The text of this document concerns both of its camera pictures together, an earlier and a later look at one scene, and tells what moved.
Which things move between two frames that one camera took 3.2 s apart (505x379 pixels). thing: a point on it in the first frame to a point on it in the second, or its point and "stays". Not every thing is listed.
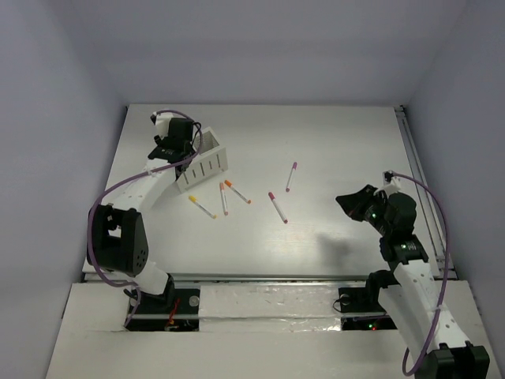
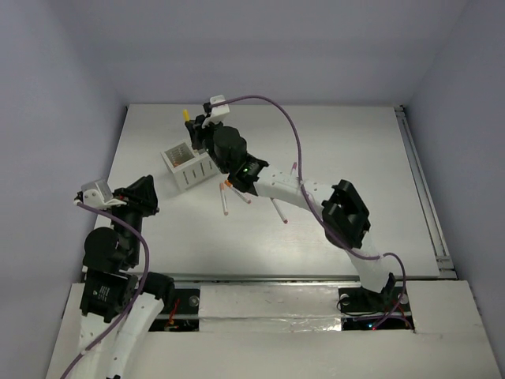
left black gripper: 188,146 to 132,204
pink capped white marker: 278,207 stays
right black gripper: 353,202 to 199,130
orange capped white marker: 235,190 stays
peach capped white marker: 224,200 stays
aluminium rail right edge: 425,193 stays
